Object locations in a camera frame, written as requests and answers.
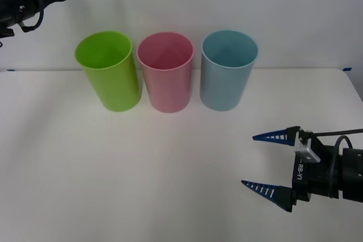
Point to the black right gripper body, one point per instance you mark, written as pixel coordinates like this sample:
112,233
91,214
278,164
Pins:
317,179

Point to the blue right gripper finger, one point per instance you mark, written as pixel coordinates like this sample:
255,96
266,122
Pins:
283,136
279,195

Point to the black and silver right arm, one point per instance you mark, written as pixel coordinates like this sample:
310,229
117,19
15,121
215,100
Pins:
354,174

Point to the pale blue plastic bin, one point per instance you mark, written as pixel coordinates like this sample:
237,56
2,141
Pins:
221,86

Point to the green plastic bin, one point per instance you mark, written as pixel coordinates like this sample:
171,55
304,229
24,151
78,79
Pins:
113,83

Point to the pink plastic bin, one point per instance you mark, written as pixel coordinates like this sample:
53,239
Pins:
167,89

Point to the pale grey right wrist camera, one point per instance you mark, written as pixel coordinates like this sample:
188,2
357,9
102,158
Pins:
306,152

